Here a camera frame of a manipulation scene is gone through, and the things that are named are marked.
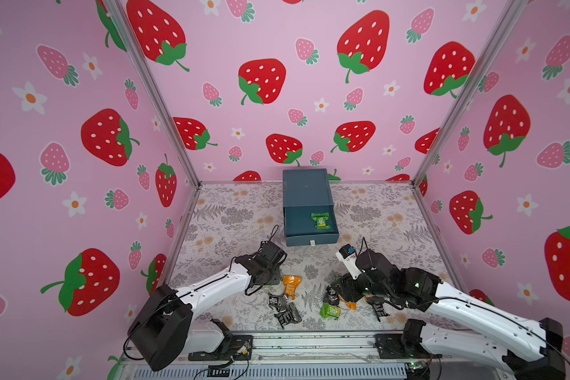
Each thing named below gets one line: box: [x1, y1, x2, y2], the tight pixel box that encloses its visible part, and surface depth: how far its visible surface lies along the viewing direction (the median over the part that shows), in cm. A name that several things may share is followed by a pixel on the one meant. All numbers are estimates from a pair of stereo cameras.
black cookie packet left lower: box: [273, 302, 303, 330], surface depth 81 cm
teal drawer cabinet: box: [282, 168, 340, 247], surface depth 89 cm
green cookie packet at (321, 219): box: [311, 212, 332, 230], surface depth 88 cm
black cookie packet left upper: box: [268, 292, 289, 312], surface depth 83 cm
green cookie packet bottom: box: [319, 302, 342, 320], surface depth 82 cm
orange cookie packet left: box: [282, 275, 302, 301], surface depth 88 cm
